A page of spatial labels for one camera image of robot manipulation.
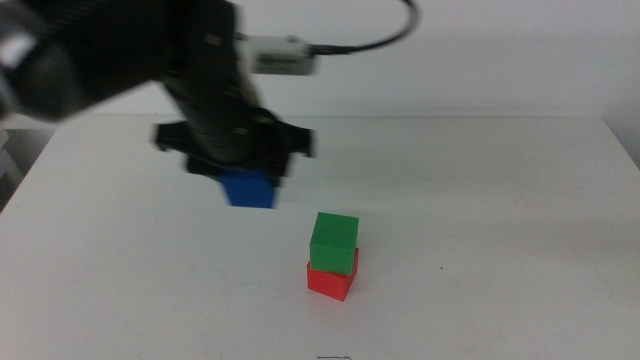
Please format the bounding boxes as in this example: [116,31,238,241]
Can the red cube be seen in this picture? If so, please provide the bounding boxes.
[306,247,361,303]

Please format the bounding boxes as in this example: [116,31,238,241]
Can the black left camera cable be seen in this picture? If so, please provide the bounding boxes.
[308,0,421,56]

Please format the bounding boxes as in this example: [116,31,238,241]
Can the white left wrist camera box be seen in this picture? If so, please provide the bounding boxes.
[236,34,319,77]

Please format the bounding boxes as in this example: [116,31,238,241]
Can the blue cube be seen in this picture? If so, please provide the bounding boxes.
[218,169,278,210]

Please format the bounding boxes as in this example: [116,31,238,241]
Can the green cube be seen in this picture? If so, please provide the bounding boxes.
[309,211,361,277]

